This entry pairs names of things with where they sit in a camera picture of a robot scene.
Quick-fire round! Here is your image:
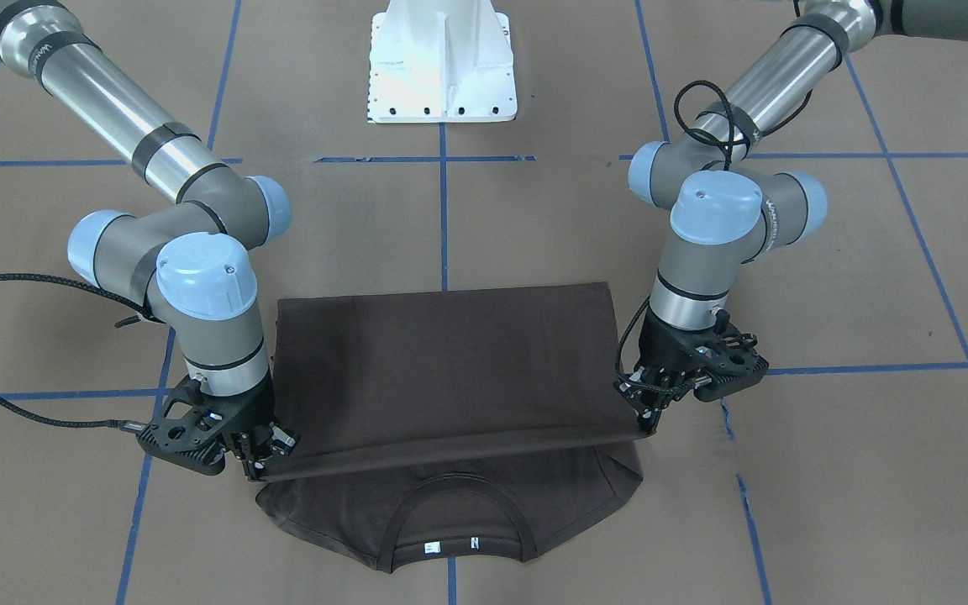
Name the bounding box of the dark brown t-shirt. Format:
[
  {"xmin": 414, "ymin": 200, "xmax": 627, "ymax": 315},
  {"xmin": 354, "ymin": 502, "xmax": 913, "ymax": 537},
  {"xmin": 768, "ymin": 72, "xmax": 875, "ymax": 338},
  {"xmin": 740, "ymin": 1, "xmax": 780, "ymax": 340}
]
[{"xmin": 256, "ymin": 282, "xmax": 643, "ymax": 573}]

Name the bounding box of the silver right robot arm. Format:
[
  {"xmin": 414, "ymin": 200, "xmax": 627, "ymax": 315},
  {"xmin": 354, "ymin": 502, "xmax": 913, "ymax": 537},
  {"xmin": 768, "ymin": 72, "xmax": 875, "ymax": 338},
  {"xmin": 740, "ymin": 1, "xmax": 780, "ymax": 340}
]
[{"xmin": 0, "ymin": 1, "xmax": 298, "ymax": 481}]

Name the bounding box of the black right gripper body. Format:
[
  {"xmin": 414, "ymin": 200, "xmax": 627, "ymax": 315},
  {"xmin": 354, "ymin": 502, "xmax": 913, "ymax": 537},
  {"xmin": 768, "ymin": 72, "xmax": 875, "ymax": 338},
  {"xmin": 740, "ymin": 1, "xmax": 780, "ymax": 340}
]
[{"xmin": 197, "ymin": 372, "xmax": 280, "ymax": 455}]

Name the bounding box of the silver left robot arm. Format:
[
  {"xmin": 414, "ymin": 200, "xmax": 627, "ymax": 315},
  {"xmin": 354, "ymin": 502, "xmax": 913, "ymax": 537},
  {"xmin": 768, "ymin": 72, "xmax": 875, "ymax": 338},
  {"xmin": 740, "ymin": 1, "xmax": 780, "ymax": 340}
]
[{"xmin": 615, "ymin": 1, "xmax": 968, "ymax": 435}]

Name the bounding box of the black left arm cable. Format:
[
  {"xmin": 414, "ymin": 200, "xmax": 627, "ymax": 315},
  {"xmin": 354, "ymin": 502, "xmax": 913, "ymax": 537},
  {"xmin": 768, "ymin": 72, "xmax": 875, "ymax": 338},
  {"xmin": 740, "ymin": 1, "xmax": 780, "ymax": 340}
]
[{"xmin": 672, "ymin": 81, "xmax": 816, "ymax": 169}]

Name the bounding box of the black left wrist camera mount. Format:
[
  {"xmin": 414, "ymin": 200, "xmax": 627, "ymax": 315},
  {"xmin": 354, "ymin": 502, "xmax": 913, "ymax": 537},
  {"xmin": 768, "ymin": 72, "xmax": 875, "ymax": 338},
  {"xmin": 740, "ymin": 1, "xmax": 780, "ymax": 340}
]
[{"xmin": 687, "ymin": 311, "xmax": 770, "ymax": 402}]

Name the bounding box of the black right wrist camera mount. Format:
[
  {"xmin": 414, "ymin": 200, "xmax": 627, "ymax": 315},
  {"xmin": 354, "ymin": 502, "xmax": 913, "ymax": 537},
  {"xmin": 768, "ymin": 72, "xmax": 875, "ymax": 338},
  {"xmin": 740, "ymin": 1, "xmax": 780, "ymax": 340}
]
[{"xmin": 137, "ymin": 376, "xmax": 234, "ymax": 476}]

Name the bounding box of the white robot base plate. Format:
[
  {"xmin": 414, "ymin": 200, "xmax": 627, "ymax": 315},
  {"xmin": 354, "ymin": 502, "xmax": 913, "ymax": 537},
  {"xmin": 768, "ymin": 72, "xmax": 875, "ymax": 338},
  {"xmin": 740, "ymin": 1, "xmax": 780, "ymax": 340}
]
[{"xmin": 366, "ymin": 1, "xmax": 518, "ymax": 125}]

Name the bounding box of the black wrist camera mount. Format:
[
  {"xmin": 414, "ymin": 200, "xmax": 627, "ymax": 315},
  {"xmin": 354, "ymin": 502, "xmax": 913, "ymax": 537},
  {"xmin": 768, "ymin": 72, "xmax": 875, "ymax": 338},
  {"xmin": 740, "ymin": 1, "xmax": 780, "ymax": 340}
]
[
  {"xmin": 687, "ymin": 311, "xmax": 770, "ymax": 402},
  {"xmin": 137, "ymin": 376, "xmax": 234, "ymax": 476}
]

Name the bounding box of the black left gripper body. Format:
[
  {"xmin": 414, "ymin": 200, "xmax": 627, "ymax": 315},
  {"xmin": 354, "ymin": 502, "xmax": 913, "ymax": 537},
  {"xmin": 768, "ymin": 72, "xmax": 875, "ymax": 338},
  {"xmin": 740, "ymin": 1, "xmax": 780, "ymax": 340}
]
[{"xmin": 634, "ymin": 308, "xmax": 729, "ymax": 396}]

